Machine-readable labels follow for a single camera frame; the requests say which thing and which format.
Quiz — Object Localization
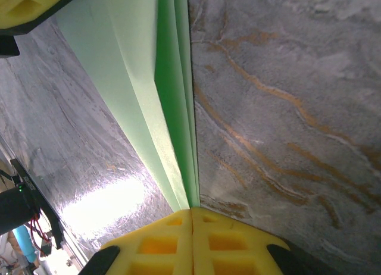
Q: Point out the light green paper sheet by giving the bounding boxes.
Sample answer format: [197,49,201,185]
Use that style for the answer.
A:
[55,0,201,212]

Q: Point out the light blue cylindrical object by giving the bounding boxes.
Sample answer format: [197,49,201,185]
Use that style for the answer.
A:
[13,226,39,263]

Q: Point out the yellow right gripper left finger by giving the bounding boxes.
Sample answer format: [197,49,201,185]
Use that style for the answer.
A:
[77,208,195,275]

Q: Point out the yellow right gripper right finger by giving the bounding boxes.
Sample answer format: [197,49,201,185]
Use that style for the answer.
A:
[192,206,302,275]

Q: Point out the red base wires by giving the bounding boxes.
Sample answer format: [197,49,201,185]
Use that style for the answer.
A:
[29,214,51,255]

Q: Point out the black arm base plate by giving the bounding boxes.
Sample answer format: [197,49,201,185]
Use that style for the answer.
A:
[10,158,65,249]

